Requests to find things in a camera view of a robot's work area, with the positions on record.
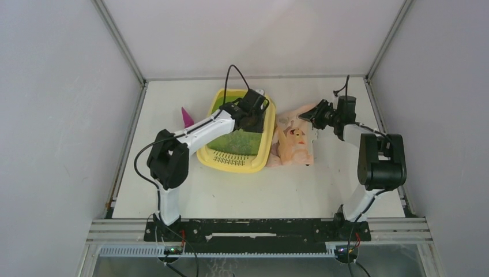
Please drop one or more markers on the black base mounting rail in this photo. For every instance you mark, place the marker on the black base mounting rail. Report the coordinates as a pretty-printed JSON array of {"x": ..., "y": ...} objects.
[{"x": 257, "y": 235}]

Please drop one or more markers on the yellow green litter box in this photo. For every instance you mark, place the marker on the yellow green litter box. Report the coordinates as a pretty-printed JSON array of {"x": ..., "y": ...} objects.
[{"x": 243, "y": 163}]

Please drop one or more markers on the black sealing clip strip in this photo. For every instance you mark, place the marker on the black sealing clip strip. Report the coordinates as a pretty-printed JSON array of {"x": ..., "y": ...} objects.
[{"x": 312, "y": 136}]

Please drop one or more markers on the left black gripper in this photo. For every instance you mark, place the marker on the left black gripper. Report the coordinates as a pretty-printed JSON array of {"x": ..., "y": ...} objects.
[{"x": 259, "y": 127}]

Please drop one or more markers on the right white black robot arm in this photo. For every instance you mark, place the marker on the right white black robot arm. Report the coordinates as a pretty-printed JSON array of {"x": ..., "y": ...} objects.
[{"x": 381, "y": 157}]

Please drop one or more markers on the pink cat litter bag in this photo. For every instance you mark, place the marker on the pink cat litter bag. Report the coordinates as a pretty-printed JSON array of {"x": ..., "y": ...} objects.
[{"x": 288, "y": 142}]

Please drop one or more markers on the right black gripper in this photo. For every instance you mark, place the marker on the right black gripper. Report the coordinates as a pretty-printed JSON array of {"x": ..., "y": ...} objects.
[{"x": 315, "y": 113}]

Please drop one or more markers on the green cat litter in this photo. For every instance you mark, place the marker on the green cat litter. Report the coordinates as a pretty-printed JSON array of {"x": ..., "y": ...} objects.
[{"x": 238, "y": 142}]

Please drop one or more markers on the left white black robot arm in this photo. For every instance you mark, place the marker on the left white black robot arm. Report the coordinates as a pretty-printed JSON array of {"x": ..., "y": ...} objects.
[{"x": 168, "y": 160}]

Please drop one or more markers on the magenta plastic scoop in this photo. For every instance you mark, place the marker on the magenta plastic scoop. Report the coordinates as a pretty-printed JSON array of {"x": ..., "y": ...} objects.
[{"x": 187, "y": 118}]

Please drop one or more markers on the white slotted cable duct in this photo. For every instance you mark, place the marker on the white slotted cable duct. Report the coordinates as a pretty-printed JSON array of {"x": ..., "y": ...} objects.
[{"x": 167, "y": 251}]

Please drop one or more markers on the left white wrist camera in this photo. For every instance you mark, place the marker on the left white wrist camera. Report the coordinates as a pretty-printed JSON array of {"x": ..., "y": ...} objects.
[{"x": 260, "y": 91}]

